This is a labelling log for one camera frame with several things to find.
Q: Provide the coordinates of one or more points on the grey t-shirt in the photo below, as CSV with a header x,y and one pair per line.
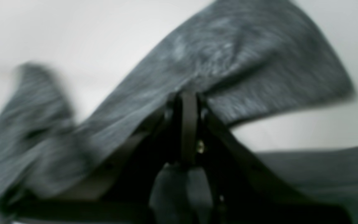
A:
x,y
245,59

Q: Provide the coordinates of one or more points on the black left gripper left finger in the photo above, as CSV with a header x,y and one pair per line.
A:
x,y
119,189

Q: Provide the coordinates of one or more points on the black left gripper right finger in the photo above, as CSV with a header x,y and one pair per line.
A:
x,y
243,189

